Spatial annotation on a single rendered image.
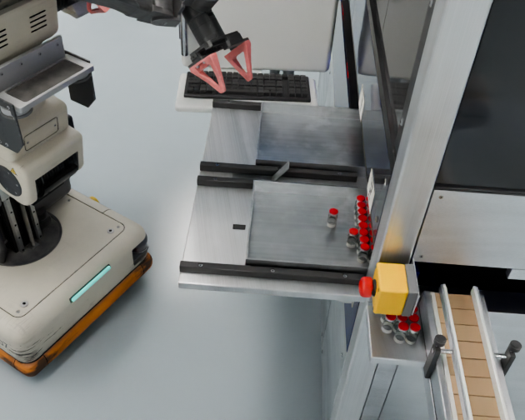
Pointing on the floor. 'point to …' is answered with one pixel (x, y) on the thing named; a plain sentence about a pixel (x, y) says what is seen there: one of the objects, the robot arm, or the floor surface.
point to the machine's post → (416, 168)
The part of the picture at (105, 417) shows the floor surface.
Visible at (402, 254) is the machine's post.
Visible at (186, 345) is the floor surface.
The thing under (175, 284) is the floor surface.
